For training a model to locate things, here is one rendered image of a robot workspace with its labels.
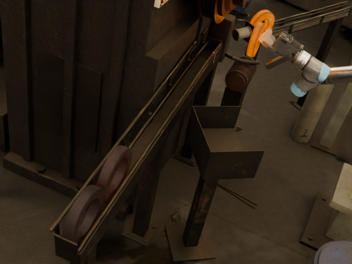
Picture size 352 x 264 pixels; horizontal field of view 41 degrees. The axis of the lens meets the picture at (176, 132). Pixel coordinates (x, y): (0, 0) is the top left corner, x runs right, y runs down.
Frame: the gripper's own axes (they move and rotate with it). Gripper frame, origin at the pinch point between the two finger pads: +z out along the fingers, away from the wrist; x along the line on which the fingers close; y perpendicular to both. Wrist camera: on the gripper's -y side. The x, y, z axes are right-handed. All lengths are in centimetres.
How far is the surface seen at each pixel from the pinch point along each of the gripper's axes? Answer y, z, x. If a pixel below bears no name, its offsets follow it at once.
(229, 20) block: -8.6, 15.2, -16.3
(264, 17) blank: -8.6, 1.5, -42.7
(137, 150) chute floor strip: -30, 14, 71
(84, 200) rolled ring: -17, 15, 114
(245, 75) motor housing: -31.4, -6.8, -20.5
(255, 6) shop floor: -86, 14, -242
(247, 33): -17.3, 4.5, -34.0
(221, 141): -23, -11, 49
